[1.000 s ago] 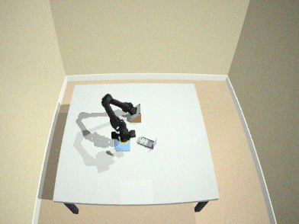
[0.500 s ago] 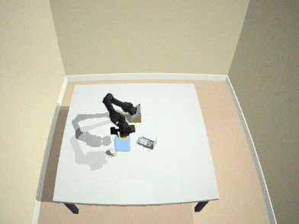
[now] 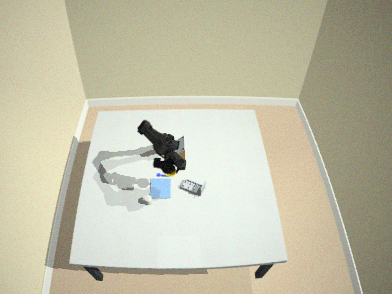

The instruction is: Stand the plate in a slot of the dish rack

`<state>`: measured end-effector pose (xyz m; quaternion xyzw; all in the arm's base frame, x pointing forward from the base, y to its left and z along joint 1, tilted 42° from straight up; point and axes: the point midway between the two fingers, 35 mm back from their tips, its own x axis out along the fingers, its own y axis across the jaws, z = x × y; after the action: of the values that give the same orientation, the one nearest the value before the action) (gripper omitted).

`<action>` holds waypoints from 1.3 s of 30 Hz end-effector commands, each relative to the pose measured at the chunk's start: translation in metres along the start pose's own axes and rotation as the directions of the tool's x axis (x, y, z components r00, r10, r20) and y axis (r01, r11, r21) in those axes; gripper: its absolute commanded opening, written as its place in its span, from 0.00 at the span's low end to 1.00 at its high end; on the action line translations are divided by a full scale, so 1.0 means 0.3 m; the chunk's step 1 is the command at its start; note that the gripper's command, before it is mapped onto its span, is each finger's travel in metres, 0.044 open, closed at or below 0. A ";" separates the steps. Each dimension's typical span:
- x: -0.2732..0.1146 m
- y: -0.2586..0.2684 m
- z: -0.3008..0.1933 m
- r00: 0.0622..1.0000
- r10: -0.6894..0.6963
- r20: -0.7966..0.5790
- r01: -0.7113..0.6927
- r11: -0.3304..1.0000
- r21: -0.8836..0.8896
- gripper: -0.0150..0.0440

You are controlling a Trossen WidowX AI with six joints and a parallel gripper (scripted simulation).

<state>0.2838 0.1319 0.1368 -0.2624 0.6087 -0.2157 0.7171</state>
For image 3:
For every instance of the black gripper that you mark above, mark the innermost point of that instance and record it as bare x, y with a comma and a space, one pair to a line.
159, 164

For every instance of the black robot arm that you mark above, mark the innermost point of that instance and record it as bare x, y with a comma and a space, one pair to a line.
163, 144

